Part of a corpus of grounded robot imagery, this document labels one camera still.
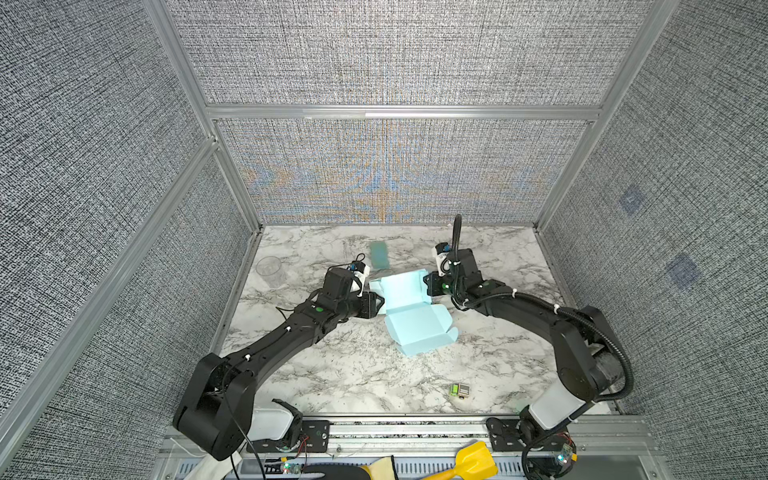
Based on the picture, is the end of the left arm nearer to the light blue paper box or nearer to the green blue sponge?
the light blue paper box

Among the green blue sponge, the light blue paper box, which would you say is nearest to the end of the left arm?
the light blue paper box

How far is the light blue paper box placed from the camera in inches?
32.7

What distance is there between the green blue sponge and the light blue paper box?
0.68ft

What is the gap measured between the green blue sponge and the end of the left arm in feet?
0.95

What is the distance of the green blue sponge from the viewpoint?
3.62 feet

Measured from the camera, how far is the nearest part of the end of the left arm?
2.17 ft
